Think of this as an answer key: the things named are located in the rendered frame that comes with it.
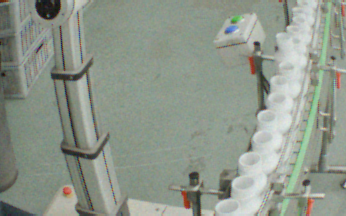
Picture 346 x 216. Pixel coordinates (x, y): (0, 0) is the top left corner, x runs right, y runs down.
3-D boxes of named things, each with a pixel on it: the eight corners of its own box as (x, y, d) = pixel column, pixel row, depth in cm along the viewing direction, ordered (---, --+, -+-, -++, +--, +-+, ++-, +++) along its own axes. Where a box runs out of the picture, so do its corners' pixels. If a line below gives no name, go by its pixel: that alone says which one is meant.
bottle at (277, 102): (291, 162, 128) (294, 91, 119) (284, 181, 123) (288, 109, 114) (266, 160, 130) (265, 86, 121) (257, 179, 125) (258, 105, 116)
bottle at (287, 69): (303, 130, 136) (303, 63, 127) (294, 147, 132) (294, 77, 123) (281, 124, 139) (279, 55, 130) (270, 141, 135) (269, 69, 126)
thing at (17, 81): (25, 100, 353) (20, 66, 341) (-18, 97, 363) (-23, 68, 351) (61, 46, 402) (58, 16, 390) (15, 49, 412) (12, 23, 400)
